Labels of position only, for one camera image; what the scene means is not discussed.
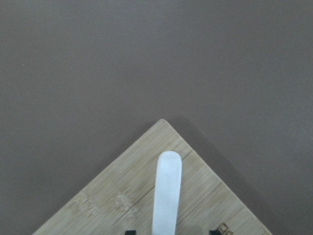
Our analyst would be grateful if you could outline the bamboo cutting board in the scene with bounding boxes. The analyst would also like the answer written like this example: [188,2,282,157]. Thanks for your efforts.
[36,119,269,235]

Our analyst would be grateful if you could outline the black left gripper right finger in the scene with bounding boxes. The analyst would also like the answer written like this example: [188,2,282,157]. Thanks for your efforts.
[209,230,220,235]

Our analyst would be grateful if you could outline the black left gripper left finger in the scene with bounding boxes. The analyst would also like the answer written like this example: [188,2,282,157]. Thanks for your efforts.
[125,230,136,235]

